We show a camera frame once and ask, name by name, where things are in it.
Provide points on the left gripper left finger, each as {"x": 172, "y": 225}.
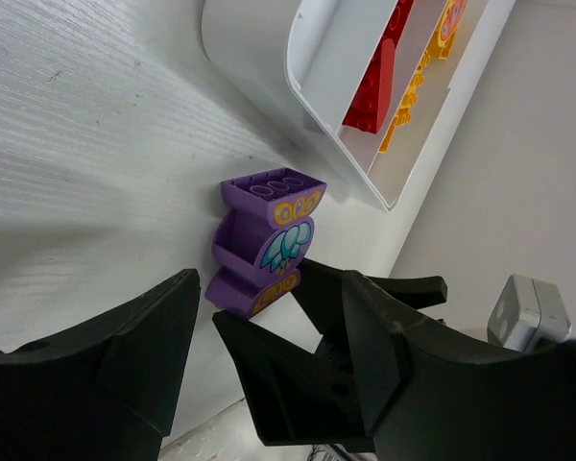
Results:
{"x": 105, "y": 389}

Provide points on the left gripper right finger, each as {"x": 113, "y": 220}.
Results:
{"x": 429, "y": 392}

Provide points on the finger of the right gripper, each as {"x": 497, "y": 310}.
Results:
{"x": 319, "y": 295}
{"x": 295, "y": 398}

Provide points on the purple lego stack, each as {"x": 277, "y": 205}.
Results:
{"x": 263, "y": 238}

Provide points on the red lego stack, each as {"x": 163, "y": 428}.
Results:
{"x": 370, "y": 104}

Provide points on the yellow lego bricks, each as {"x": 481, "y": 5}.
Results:
{"x": 403, "y": 114}

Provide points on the yellow round printed lego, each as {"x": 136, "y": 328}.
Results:
{"x": 442, "y": 40}

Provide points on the white three-compartment tray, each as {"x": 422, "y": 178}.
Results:
{"x": 301, "y": 62}

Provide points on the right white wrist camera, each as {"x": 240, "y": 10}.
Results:
{"x": 529, "y": 313}

